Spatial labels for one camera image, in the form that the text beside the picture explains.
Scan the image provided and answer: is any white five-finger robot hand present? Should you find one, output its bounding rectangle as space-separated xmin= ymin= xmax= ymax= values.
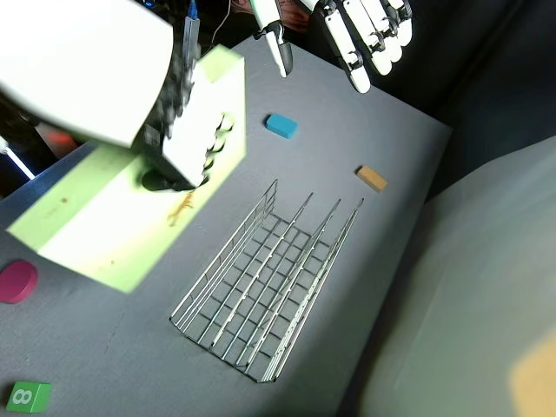
xmin=0 ymin=0 xmax=236 ymax=193
xmin=250 ymin=0 xmax=414 ymax=95

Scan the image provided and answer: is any light green box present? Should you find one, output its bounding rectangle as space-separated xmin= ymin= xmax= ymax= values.
xmin=6 ymin=43 xmax=248 ymax=295

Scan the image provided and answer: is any grey and blue pen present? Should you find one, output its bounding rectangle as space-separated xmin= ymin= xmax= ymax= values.
xmin=182 ymin=0 xmax=203 ymax=66

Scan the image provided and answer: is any blue rounded block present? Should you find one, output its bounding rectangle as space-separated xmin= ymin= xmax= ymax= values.
xmin=264 ymin=113 xmax=300 ymax=142

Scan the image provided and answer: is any tan wooden block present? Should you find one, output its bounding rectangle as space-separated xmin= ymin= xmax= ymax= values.
xmin=355 ymin=164 xmax=389 ymax=194

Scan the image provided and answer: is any magenta round disc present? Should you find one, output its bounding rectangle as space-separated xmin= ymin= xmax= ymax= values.
xmin=0 ymin=259 xmax=40 ymax=305

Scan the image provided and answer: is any green block with white eight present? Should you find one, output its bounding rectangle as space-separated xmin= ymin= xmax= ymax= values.
xmin=4 ymin=381 xmax=54 ymax=414

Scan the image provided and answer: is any thin white cable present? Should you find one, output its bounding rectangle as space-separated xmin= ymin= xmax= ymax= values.
xmin=211 ymin=0 xmax=232 ymax=47

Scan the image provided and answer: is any wire metal rack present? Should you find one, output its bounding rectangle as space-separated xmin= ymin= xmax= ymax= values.
xmin=168 ymin=178 xmax=366 ymax=385

